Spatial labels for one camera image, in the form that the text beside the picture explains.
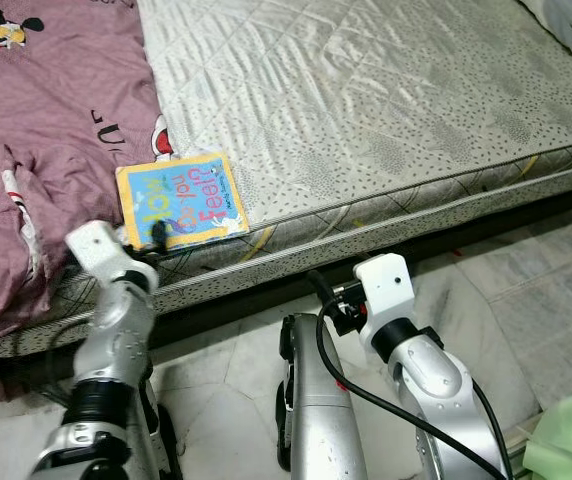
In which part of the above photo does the colourful children's board book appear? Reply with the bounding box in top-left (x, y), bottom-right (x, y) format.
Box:
top-left (115, 152), bottom-right (250, 253)

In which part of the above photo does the silver right robot leg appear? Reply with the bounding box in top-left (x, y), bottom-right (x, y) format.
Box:
top-left (276, 313), bottom-right (372, 480)

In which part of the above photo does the mauve cartoon print blanket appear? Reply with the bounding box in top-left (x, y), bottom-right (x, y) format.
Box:
top-left (0, 0), bottom-right (177, 421)

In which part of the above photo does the white quilted mattress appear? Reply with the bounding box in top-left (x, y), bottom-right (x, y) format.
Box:
top-left (16, 0), bottom-right (572, 356)

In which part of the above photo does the light green plastic bag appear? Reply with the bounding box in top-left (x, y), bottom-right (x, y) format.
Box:
top-left (521, 395), bottom-right (572, 480)

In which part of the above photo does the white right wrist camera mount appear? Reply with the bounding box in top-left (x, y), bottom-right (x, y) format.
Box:
top-left (356, 253), bottom-right (415, 346)

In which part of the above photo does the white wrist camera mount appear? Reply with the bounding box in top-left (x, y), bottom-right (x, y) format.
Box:
top-left (356, 253), bottom-right (415, 346)
top-left (64, 220), bottom-right (127, 276)

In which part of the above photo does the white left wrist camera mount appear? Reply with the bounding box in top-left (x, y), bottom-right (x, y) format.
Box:
top-left (64, 220), bottom-right (127, 276)

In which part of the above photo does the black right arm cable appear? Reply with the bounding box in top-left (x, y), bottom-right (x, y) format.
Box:
top-left (316, 300), bottom-right (512, 479)

